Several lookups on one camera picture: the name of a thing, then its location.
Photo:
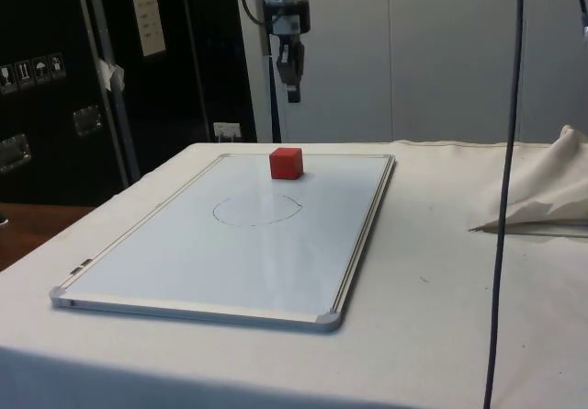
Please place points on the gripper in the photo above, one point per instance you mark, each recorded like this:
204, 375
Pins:
288, 16

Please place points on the red cube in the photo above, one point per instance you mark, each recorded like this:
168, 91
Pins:
287, 164

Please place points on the black cabinet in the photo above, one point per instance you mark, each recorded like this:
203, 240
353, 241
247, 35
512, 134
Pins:
46, 23

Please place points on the white power socket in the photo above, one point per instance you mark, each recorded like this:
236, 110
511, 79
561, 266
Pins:
227, 130

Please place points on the whiteboard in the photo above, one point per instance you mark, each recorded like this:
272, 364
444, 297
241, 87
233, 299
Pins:
229, 253

